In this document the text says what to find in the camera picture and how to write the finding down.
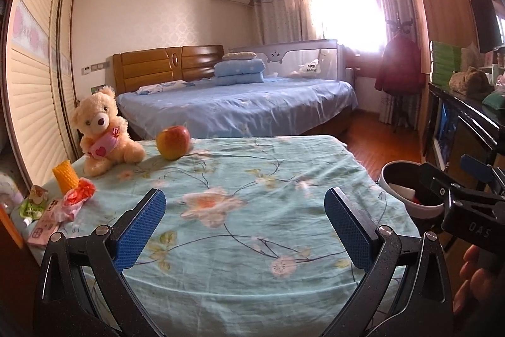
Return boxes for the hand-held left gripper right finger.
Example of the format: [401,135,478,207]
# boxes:
[321,187,454,337]

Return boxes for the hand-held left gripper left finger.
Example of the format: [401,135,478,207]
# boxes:
[33,188,167,337]

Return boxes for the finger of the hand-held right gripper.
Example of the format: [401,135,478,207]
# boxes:
[420,162,465,203]
[460,154,505,199]

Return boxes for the white and black bin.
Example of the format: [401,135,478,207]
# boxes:
[379,160,446,219]

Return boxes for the person's right hand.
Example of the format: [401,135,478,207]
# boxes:
[453,244,505,316]

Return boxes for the black desk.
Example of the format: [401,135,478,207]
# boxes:
[422,82,505,199]

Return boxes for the red orange plastic wrapper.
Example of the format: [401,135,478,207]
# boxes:
[59,179,97,222]

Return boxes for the green cloth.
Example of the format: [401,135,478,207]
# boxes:
[482,90,505,111]

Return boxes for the brown plush toy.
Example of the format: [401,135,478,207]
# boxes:
[449,66,493,98]

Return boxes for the tall yellow foam fruit net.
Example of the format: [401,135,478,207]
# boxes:
[52,160,79,196]

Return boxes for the red yellow apple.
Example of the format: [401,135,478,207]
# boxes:
[156,125,192,161]

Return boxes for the phone in pink case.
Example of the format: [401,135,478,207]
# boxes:
[27,199,64,249]

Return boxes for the cream teddy bear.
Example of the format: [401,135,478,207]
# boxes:
[71,85,146,177]

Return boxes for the floral teal bedsheet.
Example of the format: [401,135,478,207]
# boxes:
[12,135,421,337]

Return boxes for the green drink pouch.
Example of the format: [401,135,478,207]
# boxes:
[18,185,49,225]

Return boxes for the stack of green boxes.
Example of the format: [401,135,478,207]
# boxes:
[429,41,462,85]

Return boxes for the dark red coat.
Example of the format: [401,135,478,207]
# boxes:
[374,36,425,95]

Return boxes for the blue printed pillow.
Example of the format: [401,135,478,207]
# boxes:
[136,81,196,95]

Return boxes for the black television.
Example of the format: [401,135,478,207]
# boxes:
[469,0,505,53]

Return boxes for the bed with blue sheet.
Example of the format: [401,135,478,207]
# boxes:
[116,78,359,138]

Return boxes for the coat rack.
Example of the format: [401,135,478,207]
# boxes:
[389,16,415,130]

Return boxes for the tall wooden cabinet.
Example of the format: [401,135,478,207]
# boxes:
[404,0,480,140]

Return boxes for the wooden headboard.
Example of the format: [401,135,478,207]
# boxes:
[112,45,225,95]

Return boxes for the cream sliding wardrobe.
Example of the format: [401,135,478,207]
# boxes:
[6,0,80,188]

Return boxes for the folded blue quilt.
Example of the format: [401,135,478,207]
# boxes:
[214,58,266,86]

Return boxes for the bright window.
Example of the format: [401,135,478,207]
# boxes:
[316,0,381,55]

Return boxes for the small grey pillow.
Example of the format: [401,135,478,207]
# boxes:
[222,51,257,61]

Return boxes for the wall switch panel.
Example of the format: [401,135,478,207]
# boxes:
[81,61,111,75]

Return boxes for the grey bed rail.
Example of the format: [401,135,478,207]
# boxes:
[229,39,348,81]

